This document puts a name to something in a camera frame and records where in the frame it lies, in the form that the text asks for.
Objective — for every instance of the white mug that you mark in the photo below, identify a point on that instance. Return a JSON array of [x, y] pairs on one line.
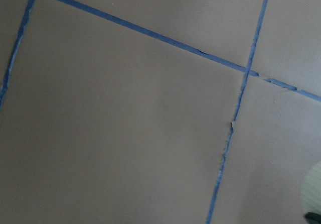
[[310, 191]]

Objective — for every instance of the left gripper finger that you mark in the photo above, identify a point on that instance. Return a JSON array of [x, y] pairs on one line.
[[312, 218]]

